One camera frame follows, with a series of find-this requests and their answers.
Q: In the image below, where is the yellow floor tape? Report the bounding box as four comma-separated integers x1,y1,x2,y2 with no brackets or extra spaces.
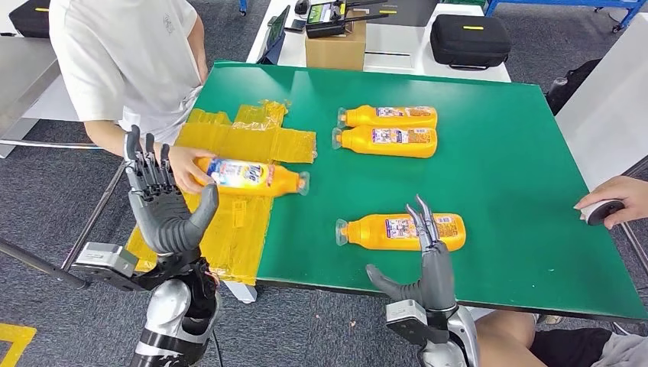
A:
0,323,37,367

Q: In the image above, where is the white table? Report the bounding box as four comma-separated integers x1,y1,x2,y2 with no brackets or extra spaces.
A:
555,11,648,277
245,0,512,83

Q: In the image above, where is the brown cardboard box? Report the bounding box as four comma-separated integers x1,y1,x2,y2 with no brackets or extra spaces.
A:
305,19,368,71

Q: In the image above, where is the blue metal frame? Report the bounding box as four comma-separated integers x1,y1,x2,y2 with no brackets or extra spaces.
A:
484,0,648,32

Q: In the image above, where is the grey metal table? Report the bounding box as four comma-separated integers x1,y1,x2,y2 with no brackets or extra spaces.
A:
0,35,128,291

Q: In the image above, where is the person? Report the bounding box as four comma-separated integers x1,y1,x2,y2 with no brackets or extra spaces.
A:
49,0,216,196
475,310,648,367

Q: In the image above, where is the black zip carrying case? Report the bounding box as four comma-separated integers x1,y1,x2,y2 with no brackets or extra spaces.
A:
430,13,513,71

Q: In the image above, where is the black remote controller with screen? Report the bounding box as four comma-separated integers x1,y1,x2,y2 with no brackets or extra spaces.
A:
305,0,390,40

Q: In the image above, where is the dark tablet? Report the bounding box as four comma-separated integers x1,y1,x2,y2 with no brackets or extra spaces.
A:
256,5,292,66

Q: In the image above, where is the black bag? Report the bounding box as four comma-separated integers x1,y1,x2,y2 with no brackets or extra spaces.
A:
8,0,52,39

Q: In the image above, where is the dark grey laptop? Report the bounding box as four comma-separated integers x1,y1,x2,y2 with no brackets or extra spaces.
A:
355,0,440,28

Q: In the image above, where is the yellow taped plastic sheet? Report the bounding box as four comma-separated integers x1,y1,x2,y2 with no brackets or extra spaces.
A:
125,99,318,286

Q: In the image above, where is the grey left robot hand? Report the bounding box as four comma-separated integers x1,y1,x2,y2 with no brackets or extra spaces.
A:
124,125,220,256

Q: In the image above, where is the person's right hand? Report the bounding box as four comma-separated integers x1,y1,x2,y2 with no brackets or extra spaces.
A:
160,145,216,196
573,175,648,230

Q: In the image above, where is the black backpack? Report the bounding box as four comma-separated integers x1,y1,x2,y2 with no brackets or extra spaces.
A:
545,57,604,115

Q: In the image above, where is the white table leg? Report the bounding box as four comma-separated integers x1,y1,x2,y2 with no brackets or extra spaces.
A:
222,281,258,305

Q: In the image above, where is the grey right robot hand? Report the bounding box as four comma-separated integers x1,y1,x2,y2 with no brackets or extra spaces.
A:
365,194,458,313

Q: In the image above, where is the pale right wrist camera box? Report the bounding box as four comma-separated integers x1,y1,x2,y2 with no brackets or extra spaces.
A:
385,298,451,346

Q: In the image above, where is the black white computer mouse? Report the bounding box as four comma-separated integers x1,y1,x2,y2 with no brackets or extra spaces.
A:
579,199,626,227

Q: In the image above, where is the orange detergent bottle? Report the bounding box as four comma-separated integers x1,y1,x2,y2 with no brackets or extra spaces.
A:
193,156,311,198
331,125,439,160
335,213,467,253
337,105,439,129

